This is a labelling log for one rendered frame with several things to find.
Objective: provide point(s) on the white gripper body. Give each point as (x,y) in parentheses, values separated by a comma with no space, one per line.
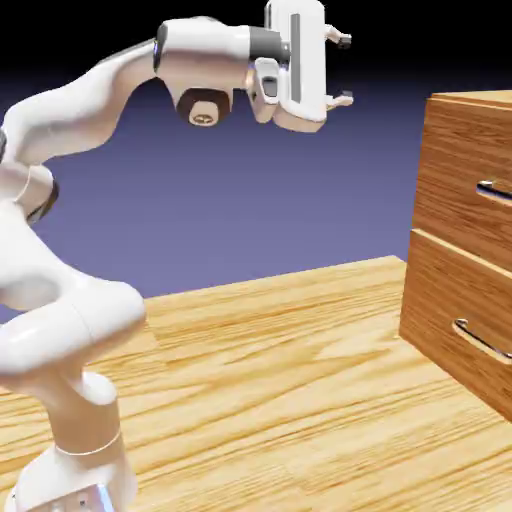
(310,60)

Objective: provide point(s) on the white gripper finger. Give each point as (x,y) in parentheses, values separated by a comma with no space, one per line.
(340,99)
(339,36)

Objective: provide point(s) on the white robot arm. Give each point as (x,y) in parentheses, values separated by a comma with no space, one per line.
(80,108)

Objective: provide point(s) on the wood drawer front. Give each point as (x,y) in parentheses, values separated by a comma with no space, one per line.
(440,320)
(452,172)

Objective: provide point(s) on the light wood cabinet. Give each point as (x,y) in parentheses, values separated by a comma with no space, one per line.
(460,224)

